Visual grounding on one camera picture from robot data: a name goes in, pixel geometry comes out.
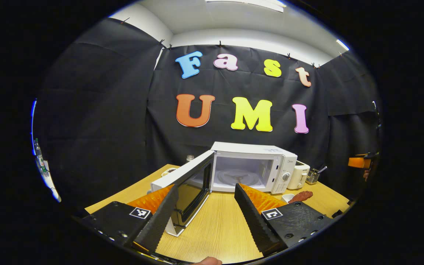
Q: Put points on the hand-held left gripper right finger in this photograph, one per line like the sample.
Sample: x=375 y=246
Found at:
x=252 y=217

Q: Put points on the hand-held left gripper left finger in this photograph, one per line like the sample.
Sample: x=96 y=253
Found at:
x=158 y=221

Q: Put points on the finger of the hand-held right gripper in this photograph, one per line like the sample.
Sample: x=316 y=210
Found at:
x=357 y=162

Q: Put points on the reddish brown meat piece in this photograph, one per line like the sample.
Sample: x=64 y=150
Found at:
x=302 y=195

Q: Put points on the white microwave oven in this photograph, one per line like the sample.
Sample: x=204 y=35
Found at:
x=256 y=151

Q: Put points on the white plate of food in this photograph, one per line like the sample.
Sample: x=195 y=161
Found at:
x=168 y=171

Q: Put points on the glass turntable plate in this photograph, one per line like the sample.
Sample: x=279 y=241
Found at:
x=237 y=177

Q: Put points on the small black object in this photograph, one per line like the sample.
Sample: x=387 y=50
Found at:
x=338 y=213

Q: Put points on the white toaster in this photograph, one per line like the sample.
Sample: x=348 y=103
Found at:
x=297 y=176

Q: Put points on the clear glass bottle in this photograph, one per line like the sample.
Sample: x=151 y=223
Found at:
x=190 y=158

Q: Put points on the small ceiling light panel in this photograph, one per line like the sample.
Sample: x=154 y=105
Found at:
x=342 y=45

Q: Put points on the black backdrop cloth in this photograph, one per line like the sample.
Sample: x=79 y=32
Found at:
x=105 y=110

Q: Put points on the green label plastic bottle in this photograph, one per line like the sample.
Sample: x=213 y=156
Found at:
x=39 y=156

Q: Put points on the long ceiling light panel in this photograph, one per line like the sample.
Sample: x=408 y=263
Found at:
x=245 y=3

